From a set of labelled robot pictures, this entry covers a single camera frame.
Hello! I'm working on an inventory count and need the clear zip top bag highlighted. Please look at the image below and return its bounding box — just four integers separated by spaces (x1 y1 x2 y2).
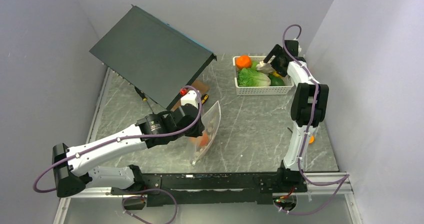
186 101 221 166

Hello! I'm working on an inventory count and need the pink yellow peach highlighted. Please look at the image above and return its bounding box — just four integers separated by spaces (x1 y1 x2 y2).
189 131 209 148

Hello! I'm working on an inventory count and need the orange tangerine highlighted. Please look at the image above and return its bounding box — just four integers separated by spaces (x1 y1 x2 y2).
235 55 252 70

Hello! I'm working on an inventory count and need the yellow lemon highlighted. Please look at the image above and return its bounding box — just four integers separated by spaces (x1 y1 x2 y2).
272 71 281 77

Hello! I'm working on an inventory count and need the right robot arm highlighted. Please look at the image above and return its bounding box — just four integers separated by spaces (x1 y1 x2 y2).
263 40 329 192

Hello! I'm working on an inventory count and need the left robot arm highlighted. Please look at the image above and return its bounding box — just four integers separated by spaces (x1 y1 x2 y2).
52 104 205 198

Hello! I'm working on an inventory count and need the dark green avocado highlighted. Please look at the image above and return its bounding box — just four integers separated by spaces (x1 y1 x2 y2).
268 74 285 87

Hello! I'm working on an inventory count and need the white plastic basket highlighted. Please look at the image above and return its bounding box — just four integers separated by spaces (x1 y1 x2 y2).
232 56 295 96

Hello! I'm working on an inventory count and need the green lime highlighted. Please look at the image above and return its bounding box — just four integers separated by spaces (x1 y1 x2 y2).
251 61 258 70

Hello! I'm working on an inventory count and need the yellow black screwdriver right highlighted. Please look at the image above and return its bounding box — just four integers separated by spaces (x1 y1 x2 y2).
201 94 209 105

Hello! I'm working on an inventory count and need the yellow black screwdriver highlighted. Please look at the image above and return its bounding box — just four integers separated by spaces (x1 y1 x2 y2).
134 87 155 114
201 94 209 105

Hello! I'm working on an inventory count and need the green lettuce head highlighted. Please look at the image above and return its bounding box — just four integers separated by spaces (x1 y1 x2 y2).
237 68 271 87

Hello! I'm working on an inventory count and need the brown wooden board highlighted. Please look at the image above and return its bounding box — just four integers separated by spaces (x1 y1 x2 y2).
171 79 210 111

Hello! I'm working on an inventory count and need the yellow black screwdriver left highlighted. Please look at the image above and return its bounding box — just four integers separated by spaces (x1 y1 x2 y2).
134 87 155 114

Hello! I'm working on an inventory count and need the dark grey server chassis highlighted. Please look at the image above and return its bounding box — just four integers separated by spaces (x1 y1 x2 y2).
90 5 217 110

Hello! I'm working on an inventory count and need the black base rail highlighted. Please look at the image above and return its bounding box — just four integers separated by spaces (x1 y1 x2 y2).
110 172 349 207

